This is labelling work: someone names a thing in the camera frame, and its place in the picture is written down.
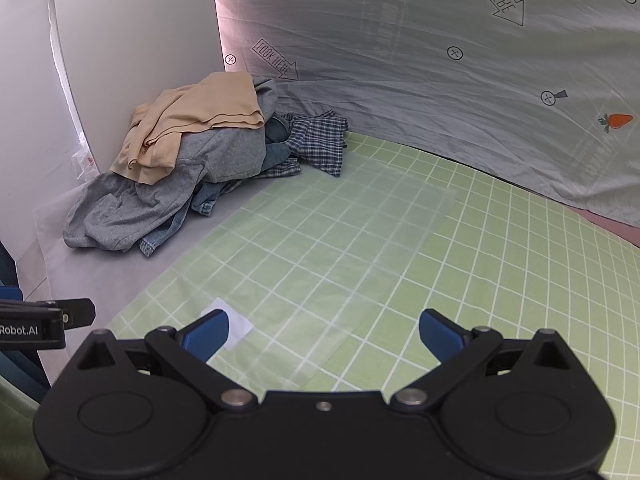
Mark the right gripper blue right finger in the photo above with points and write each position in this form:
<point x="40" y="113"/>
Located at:
<point x="461" y="353"/>

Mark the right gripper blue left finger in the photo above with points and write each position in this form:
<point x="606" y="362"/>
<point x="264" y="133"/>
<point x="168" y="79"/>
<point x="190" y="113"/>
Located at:
<point x="183" y="356"/>

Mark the beige long-sleeve shirt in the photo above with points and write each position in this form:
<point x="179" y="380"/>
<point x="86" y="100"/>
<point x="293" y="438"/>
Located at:
<point x="221" y="100"/>

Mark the grey hoodie sweatshirt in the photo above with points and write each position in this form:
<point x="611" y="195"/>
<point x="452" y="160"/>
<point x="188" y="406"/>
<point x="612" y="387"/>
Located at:
<point x="113" y="213"/>

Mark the green grid cutting mat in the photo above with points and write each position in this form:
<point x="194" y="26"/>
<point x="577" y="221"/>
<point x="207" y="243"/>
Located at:
<point x="516" y="262"/>

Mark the small clear plastic packet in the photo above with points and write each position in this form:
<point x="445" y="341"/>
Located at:
<point x="84" y="164"/>

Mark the blue denim jeans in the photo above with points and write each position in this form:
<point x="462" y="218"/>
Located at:
<point x="210" y="194"/>

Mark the blue plaid checked shirt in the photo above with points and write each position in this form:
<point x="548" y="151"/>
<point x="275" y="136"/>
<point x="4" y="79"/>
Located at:
<point x="291" y="139"/>

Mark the grey carrot-print backdrop sheet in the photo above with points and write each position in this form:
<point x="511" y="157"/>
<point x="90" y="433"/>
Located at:
<point x="543" y="94"/>

